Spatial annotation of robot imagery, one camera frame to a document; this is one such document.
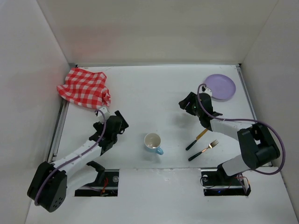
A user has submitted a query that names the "red white checkered cloth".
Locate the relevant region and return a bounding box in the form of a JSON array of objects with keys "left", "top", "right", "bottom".
[{"left": 57, "top": 68, "right": 111, "bottom": 109}]

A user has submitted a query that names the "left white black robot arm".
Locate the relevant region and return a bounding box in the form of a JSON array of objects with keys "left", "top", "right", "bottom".
[{"left": 27, "top": 107, "right": 129, "bottom": 213}]

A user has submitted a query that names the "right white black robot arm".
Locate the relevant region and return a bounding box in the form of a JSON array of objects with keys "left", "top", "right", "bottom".
[{"left": 178, "top": 92, "right": 280, "bottom": 181}]

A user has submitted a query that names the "lilac round plate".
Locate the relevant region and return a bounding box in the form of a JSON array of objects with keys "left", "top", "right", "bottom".
[{"left": 204, "top": 74, "right": 236, "bottom": 101}]

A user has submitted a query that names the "white mug blue outside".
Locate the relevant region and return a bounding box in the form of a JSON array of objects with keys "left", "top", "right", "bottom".
[{"left": 144, "top": 133, "right": 164, "bottom": 155}]

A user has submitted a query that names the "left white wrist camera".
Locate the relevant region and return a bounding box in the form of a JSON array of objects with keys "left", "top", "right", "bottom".
[{"left": 95, "top": 106, "right": 110, "bottom": 123}]

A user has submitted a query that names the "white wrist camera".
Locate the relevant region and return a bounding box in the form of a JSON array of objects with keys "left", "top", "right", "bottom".
[
  {"left": 95, "top": 106, "right": 110, "bottom": 123},
  {"left": 201, "top": 85, "right": 213, "bottom": 97}
]

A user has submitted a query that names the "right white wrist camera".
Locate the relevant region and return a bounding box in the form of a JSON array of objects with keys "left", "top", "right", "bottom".
[{"left": 201, "top": 85, "right": 213, "bottom": 97}]

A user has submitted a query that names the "gold knife dark handle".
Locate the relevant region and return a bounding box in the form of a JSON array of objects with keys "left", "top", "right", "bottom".
[{"left": 185, "top": 129, "right": 208, "bottom": 151}]

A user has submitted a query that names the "gold fork dark handle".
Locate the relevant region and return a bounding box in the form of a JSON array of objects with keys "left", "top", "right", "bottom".
[{"left": 188, "top": 140, "right": 219, "bottom": 161}]

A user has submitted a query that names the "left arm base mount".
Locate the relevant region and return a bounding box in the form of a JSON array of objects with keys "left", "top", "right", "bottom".
[{"left": 74, "top": 169, "right": 119, "bottom": 197}]

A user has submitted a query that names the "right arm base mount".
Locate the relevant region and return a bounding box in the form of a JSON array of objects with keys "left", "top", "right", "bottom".
[{"left": 200, "top": 169, "right": 251, "bottom": 196}]

